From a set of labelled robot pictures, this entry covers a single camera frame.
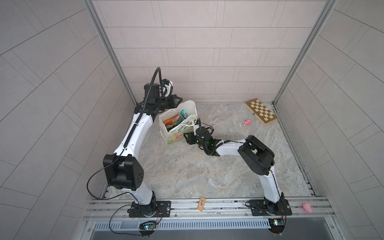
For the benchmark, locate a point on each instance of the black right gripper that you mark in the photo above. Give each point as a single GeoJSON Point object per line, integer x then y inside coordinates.
{"type": "Point", "coordinates": [191, 136]}

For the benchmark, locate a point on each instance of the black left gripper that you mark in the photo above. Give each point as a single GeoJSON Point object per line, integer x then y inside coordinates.
{"type": "Point", "coordinates": [173, 104]}

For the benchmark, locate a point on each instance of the teal Fox's mint candy bag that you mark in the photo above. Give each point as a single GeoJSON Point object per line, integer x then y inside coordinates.
{"type": "Point", "coordinates": [183, 113]}

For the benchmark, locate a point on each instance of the illustrated white paper bag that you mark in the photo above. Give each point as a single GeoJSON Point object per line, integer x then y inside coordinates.
{"type": "Point", "coordinates": [186, 126]}

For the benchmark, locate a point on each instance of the orange Fox's fruits candy bag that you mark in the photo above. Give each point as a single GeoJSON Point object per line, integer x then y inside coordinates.
{"type": "Point", "coordinates": [173, 122]}

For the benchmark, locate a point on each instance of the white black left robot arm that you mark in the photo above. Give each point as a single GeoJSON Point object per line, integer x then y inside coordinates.
{"type": "Point", "coordinates": [122, 168]}

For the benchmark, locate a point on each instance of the pink pig toy on table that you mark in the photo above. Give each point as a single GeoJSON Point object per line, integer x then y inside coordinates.
{"type": "Point", "coordinates": [247, 122]}

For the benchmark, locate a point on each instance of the small wooden mousetrap block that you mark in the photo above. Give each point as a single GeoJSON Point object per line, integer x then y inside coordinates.
{"type": "Point", "coordinates": [201, 204]}

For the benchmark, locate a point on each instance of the wooden folding chessboard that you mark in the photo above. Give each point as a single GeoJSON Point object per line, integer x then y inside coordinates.
{"type": "Point", "coordinates": [261, 112]}

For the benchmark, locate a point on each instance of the metal corner strip left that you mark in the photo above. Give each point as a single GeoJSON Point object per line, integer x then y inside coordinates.
{"type": "Point", "coordinates": [89, 6]}

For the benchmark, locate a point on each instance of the metal corner strip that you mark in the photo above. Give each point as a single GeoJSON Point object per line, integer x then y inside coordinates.
{"type": "Point", "coordinates": [89, 6]}
{"type": "Point", "coordinates": [319, 23]}

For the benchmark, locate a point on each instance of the metal corner strip right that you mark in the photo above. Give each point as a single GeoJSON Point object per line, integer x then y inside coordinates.
{"type": "Point", "coordinates": [319, 23]}

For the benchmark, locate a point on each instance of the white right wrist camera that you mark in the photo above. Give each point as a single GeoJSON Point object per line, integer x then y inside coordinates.
{"type": "Point", "coordinates": [196, 127]}

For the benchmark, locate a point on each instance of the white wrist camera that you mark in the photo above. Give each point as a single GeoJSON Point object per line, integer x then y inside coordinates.
{"type": "Point", "coordinates": [196, 127]}
{"type": "Point", "coordinates": [166, 88]}

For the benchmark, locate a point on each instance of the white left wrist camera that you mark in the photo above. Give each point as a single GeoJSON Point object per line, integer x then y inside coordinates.
{"type": "Point", "coordinates": [166, 88]}

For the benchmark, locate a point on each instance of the pink pig toy on rail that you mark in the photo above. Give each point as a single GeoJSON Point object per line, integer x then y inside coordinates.
{"type": "Point", "coordinates": [307, 207]}

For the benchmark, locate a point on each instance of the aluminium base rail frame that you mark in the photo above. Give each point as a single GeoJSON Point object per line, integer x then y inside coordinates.
{"type": "Point", "coordinates": [182, 214]}

